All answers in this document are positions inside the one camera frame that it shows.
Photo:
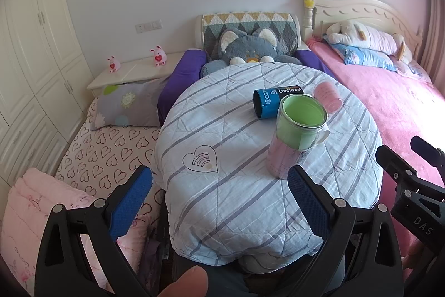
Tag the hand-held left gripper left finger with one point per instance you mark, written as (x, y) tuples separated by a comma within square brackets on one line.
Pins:
[(130, 203)]

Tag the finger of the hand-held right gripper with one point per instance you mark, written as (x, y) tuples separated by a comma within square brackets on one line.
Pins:
[(426, 147), (396, 164)]

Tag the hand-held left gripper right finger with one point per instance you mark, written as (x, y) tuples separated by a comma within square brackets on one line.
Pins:
[(309, 204)]

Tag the pink cup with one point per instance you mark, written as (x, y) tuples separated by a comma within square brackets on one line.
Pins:
[(328, 96)]

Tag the person's left hand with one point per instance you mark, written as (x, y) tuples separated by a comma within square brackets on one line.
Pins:
[(187, 283)]

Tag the heart print bed sheet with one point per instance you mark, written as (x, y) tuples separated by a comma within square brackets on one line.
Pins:
[(114, 154)]

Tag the pink can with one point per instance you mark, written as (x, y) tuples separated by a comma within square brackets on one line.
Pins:
[(283, 159)]

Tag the pink bed blanket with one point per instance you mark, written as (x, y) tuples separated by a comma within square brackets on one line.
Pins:
[(389, 109)]

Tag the grey flower print pillow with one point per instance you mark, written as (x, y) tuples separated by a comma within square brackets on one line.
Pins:
[(132, 105)]

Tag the folded pink blanket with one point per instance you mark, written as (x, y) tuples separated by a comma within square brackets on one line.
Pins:
[(31, 213)]

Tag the blue and black can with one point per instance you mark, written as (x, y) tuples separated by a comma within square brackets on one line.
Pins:
[(274, 102)]

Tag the blue printed pillow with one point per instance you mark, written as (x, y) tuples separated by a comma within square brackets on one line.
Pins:
[(361, 57)]

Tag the person's grey trousers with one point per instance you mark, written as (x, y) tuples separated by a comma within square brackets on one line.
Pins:
[(226, 279)]

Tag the striped light blue quilt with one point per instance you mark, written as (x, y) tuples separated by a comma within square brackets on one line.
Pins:
[(226, 130)]

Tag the pink curtain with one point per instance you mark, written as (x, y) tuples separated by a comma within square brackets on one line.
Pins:
[(433, 29)]

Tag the white dog plush toy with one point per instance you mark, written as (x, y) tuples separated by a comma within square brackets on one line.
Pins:
[(361, 34)]

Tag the purple bolster cushion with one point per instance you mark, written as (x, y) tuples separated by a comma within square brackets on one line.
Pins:
[(177, 81), (313, 60)]

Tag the white nightstand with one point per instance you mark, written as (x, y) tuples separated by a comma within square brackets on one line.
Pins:
[(135, 72)]

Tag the small pink bunny toy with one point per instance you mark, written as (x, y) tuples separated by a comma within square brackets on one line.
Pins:
[(113, 64), (158, 56)]

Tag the white wooden bed headboard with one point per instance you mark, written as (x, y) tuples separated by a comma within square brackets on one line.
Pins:
[(361, 8)]

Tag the grey cat plush toy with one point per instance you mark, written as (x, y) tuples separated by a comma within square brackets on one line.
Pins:
[(248, 48)]

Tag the white wardrobe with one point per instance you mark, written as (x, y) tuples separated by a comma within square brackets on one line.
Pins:
[(34, 39)]

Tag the patterned triangle cushion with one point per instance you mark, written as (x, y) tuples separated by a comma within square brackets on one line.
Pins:
[(212, 31)]

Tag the white wall socket panel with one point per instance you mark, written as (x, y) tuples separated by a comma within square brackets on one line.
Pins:
[(148, 26)]

